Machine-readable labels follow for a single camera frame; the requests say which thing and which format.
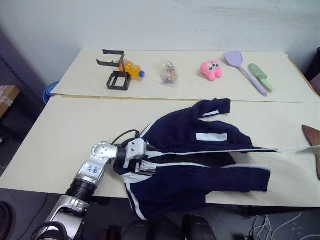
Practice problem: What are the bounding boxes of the orange juice plastic bottle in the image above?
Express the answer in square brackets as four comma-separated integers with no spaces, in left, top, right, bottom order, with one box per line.
[116,58,146,81]

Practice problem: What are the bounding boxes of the purple silicone spatula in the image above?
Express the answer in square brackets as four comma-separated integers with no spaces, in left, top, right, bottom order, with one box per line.
[223,50,269,97]

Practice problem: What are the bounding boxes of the brown cardboard box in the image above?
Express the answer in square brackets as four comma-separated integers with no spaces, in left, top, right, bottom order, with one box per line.
[0,84,21,120]

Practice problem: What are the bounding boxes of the black wire phone stand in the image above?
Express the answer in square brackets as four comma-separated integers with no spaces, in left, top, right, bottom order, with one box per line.
[96,49,133,92]

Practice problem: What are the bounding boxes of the navy blue zip jacket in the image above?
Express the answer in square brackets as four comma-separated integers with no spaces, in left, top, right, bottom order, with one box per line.
[112,98,283,221]

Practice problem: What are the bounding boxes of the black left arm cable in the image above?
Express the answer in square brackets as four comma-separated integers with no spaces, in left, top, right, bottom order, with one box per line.
[110,129,140,146]

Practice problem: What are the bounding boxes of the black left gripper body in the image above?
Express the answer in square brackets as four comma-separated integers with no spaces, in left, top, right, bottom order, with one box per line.
[135,143,152,175]

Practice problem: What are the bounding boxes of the blue plastic bucket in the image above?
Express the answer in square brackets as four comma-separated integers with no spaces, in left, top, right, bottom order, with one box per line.
[42,80,61,105]

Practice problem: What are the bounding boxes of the dark metal shelf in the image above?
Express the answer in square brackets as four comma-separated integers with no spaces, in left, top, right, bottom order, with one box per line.
[0,24,48,121]

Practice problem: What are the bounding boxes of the white floor cables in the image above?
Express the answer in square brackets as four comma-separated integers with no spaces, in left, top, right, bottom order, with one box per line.
[246,211,303,240]

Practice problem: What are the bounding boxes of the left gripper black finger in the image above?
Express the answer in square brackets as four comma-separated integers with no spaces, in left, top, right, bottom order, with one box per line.
[146,144,164,155]
[141,161,161,176]

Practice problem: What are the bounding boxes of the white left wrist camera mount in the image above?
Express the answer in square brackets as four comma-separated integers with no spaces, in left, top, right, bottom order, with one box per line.
[122,138,149,169]

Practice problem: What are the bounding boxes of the clear bag of candies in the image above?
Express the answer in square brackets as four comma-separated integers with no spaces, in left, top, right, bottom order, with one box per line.
[159,59,181,88]

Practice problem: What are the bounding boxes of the pink plush toy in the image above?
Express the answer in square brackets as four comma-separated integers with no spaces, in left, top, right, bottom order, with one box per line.
[199,58,224,82]

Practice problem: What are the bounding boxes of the brown wooden board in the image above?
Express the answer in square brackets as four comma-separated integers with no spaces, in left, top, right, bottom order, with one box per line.
[301,124,320,181]

